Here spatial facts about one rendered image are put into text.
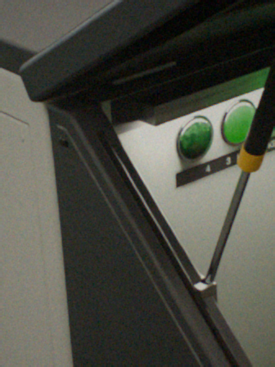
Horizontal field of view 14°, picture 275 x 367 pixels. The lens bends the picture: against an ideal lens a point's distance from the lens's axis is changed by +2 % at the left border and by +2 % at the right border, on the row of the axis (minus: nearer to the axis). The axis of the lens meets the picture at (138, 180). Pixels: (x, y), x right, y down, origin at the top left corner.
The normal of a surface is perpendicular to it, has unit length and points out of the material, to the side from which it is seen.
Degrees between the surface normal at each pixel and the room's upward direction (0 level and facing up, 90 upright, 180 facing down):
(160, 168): 90
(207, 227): 90
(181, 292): 43
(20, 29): 0
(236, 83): 90
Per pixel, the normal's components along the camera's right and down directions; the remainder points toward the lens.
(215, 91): 0.61, 0.30
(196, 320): 0.37, -0.47
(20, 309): -0.79, 0.30
